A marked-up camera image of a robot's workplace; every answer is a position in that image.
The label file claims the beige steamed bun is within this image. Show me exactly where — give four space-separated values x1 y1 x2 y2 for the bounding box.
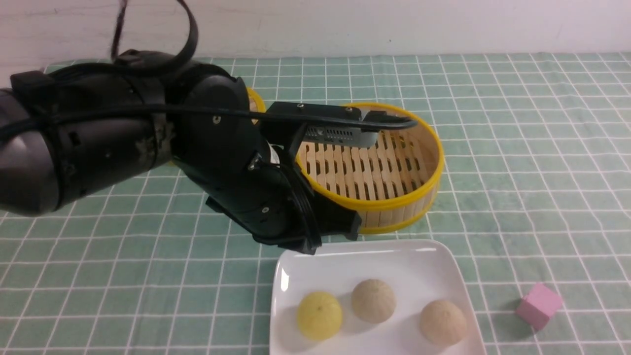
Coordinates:
350 279 397 324

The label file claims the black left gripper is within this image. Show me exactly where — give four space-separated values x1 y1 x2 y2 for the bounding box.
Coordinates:
172 74 362 255

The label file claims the white steamed bun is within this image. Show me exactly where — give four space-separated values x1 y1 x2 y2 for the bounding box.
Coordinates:
420 299 468 348

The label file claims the yellow bamboo steamer lid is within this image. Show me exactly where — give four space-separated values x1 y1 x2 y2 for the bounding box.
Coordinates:
246 87 267 112

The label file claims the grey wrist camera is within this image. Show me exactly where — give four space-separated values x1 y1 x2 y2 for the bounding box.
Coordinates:
303 126 378 148

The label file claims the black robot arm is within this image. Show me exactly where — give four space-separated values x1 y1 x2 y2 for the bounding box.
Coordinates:
1 50 361 254

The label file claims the green checkered tablecloth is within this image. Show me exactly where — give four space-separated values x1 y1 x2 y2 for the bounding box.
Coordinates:
1 53 631 355

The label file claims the yellow bamboo steamer basket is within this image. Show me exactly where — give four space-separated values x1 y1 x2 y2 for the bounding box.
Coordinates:
295 102 445 234

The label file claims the yellow steamed bun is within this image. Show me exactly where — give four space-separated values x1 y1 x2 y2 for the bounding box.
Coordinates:
296 291 344 342

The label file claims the white square plate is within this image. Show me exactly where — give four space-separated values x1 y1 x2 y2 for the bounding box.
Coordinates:
269 240 487 355

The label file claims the pink cube block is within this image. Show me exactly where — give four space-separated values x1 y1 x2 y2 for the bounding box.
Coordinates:
515 283 563 332

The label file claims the black camera cable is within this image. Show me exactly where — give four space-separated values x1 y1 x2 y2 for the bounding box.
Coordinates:
0 0 420 143

